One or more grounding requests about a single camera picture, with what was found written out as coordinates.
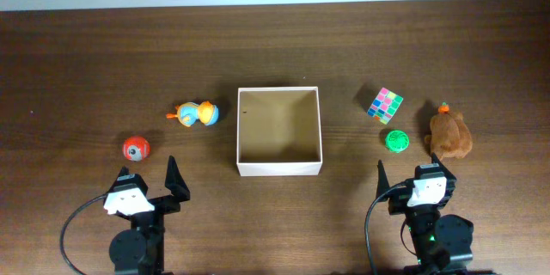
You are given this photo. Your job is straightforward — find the white open cardboard box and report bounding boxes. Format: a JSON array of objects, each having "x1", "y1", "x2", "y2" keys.
[{"x1": 236, "y1": 86, "x2": 323, "y2": 177}]

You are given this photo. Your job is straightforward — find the green round plastic toy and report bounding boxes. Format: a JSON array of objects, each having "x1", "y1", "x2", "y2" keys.
[{"x1": 385, "y1": 130, "x2": 410, "y2": 153}]

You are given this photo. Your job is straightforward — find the brown plush bear toy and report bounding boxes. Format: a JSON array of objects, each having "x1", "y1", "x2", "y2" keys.
[{"x1": 425, "y1": 102, "x2": 473, "y2": 160}]

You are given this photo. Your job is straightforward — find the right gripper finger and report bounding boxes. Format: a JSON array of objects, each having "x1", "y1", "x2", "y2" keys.
[
  {"x1": 376, "y1": 160, "x2": 390, "y2": 200},
  {"x1": 415, "y1": 153, "x2": 456, "y2": 181}
]

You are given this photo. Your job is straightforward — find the multicoloured puzzle cube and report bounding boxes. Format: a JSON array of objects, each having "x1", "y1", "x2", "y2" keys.
[{"x1": 367, "y1": 88, "x2": 404, "y2": 125}]

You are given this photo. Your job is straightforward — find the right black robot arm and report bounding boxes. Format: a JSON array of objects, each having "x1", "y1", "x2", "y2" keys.
[{"x1": 372, "y1": 154, "x2": 474, "y2": 275}]

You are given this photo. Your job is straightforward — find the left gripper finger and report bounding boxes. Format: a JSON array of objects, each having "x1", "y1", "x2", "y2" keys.
[
  {"x1": 107, "y1": 167, "x2": 148, "y2": 195},
  {"x1": 165, "y1": 156, "x2": 190, "y2": 202}
]

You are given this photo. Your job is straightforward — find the orange and blue duck toy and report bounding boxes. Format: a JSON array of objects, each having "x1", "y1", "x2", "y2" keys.
[{"x1": 166, "y1": 101, "x2": 219, "y2": 127}]

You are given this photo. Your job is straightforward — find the black cable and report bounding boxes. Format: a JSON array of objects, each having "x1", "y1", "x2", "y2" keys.
[
  {"x1": 364, "y1": 181, "x2": 414, "y2": 275},
  {"x1": 59, "y1": 193, "x2": 108, "y2": 275}
]

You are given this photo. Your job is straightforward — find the right black cable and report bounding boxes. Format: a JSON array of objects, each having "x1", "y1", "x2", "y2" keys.
[{"x1": 364, "y1": 181, "x2": 414, "y2": 275}]

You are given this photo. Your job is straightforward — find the red ball with eye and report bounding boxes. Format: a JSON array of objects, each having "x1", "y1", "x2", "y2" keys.
[{"x1": 122, "y1": 136, "x2": 150, "y2": 162}]

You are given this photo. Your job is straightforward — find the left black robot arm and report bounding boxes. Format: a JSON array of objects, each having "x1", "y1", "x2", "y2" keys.
[{"x1": 103, "y1": 156, "x2": 190, "y2": 275}]

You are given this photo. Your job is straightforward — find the left black cable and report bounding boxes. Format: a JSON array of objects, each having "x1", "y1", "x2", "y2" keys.
[{"x1": 59, "y1": 193, "x2": 108, "y2": 275}]

